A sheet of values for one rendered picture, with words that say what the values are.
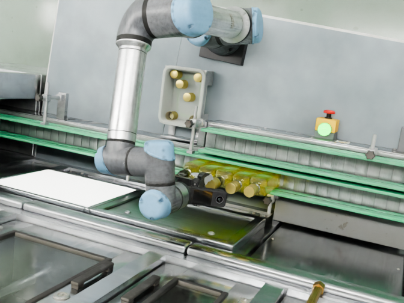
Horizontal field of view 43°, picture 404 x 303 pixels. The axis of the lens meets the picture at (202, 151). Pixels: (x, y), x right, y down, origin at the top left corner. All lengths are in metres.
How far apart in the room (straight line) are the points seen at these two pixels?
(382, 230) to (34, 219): 1.09
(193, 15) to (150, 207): 0.48
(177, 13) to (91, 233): 0.65
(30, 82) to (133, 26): 1.05
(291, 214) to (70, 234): 0.76
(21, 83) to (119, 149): 1.06
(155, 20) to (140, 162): 0.37
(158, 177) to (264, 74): 0.81
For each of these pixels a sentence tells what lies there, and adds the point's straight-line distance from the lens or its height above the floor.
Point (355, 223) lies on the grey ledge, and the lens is 1.79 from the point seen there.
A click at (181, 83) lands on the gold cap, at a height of 0.81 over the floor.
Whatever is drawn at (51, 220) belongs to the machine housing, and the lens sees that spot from 1.58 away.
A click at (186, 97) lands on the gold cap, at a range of 1.97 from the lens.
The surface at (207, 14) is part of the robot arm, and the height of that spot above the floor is 1.35.
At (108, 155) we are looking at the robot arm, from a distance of 1.33.
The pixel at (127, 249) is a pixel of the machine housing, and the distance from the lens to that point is 1.44.
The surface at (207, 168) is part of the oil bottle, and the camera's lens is 1.67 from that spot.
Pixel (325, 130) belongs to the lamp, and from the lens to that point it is 1.78.
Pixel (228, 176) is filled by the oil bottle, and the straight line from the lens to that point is 1.64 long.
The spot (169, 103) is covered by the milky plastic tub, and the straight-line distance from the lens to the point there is 2.03.
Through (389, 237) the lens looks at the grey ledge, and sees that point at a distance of 1.79.
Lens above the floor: 2.61
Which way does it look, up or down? 67 degrees down
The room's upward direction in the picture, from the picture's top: 105 degrees counter-clockwise
